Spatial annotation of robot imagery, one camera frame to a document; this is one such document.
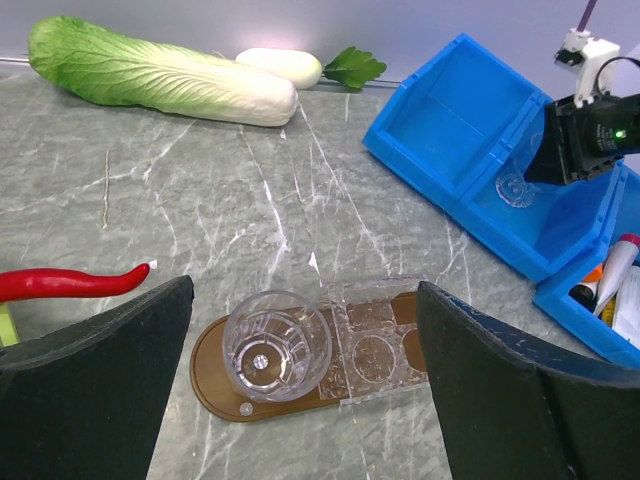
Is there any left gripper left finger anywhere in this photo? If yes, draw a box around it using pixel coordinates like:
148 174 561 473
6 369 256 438
1 276 194 479

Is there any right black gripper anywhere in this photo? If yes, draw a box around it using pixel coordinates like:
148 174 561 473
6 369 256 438
524 97 620 185

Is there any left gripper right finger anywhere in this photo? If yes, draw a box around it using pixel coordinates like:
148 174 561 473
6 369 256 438
416 281 639 479

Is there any clear acrylic toothbrush holder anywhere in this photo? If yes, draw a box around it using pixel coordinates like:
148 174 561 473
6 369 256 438
319 274 428 404

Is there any clear plastic cup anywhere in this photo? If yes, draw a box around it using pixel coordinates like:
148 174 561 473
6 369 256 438
222 290 333 403
495 132 543 208

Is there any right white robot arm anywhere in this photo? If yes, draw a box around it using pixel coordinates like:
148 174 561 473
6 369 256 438
524 94 639 186

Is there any white toothpaste tube pink cap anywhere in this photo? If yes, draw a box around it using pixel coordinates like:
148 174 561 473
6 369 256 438
594 233 639 316

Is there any orange toothpaste tube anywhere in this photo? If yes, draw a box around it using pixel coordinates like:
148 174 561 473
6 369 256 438
582 263 603 283

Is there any white toothpaste tube black cap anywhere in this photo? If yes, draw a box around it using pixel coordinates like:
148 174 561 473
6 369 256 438
569 282 598 313

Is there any large white toothpaste tube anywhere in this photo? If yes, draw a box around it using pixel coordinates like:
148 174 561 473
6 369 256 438
612 262 640 348

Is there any brown oval wooden tray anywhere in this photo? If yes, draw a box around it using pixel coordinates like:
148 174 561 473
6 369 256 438
189 290 428 422

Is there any blue compartment bin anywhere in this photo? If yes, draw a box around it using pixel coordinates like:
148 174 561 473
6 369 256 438
363 34 639 367

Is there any green plastic basket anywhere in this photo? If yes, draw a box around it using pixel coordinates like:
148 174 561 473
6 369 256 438
0 303 20 348

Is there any red chili pepper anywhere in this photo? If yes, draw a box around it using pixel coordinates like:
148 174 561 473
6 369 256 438
1 263 151 303

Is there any white radish with leaves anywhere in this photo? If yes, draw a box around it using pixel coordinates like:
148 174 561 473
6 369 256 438
235 46 387 90

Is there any green napa cabbage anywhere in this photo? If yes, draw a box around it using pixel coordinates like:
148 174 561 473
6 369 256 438
28 15 298 127

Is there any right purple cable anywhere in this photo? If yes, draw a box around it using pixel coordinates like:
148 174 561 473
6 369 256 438
574 0 599 34

